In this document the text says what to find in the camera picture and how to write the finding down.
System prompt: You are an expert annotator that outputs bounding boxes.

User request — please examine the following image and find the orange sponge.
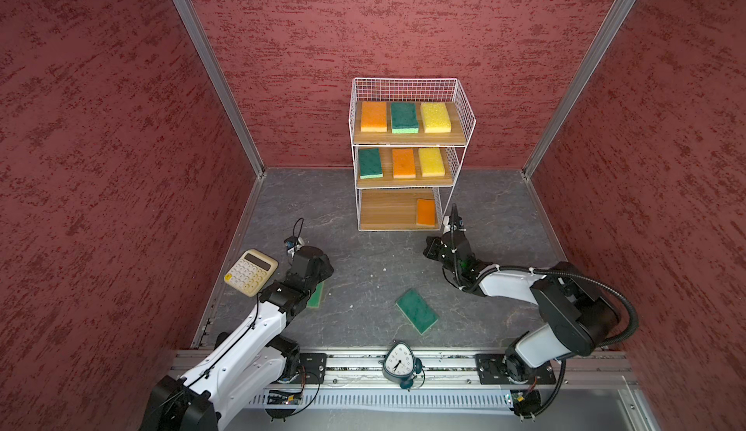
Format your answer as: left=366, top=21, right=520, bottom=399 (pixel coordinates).
left=359, top=101, right=389, bottom=133
left=416, top=199, right=438, bottom=228
left=392, top=148, right=417, bottom=180

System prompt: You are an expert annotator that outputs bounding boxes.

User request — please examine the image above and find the yellow sponge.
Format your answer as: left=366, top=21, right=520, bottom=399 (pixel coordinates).
left=421, top=103, right=452, bottom=134
left=418, top=147, right=446, bottom=178

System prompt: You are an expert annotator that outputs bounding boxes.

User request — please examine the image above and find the dark green sponge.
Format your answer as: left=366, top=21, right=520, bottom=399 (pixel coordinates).
left=359, top=148, right=384, bottom=180
left=390, top=103, right=420, bottom=135
left=396, top=289, right=439, bottom=335

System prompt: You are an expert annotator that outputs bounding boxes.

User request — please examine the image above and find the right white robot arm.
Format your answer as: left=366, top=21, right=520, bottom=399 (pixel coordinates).
left=424, top=230, right=621, bottom=384

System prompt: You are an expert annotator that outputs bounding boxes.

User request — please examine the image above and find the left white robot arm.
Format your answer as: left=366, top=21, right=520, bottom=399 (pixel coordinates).
left=140, top=246, right=334, bottom=430

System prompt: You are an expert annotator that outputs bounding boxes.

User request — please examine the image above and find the bottom wooden shelf board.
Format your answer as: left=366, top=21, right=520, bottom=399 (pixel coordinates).
left=357, top=187, right=442, bottom=232

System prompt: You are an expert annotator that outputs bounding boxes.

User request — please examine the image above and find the wooden shelf board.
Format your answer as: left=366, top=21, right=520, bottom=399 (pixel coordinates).
left=353, top=102, right=468, bottom=147
left=356, top=147, right=460, bottom=189
left=357, top=187, right=442, bottom=232

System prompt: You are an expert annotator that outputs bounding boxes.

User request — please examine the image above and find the middle wooden shelf board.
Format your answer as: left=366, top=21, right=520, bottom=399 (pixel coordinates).
left=356, top=147, right=460, bottom=189

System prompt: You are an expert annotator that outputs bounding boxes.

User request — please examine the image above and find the top wooden shelf board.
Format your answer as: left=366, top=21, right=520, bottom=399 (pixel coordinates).
left=353, top=102, right=468, bottom=147

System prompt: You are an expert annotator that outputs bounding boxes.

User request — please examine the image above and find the light green sponge left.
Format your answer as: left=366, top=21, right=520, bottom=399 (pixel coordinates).
left=307, top=283, right=324, bottom=309

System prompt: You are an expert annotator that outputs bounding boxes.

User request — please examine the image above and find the beige calculator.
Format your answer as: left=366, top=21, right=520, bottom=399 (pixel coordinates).
left=223, top=250, right=278, bottom=297

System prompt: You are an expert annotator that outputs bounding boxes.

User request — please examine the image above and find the white kitchen timer dial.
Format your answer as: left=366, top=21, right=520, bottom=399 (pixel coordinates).
left=382, top=342, right=427, bottom=391

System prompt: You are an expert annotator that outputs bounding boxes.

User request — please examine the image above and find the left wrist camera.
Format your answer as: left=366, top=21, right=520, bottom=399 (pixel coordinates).
left=285, top=217, right=305, bottom=258

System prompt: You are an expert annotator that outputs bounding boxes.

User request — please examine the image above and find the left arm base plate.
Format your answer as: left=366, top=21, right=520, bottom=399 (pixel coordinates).
left=277, top=352, right=328, bottom=386

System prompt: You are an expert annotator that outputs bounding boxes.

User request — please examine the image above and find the aluminium mounting rail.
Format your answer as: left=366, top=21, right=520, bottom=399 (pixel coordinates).
left=300, top=347, right=639, bottom=390

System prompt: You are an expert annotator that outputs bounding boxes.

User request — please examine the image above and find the white wire shelf rack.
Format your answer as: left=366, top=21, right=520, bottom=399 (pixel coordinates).
left=349, top=77, right=476, bottom=232

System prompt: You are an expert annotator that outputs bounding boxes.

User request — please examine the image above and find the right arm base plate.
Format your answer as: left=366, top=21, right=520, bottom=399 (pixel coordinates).
left=474, top=353, right=557, bottom=386

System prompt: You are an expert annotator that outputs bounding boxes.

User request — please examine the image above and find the black corrugated cable hose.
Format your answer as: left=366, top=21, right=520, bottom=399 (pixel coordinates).
left=447, top=202, right=640, bottom=349

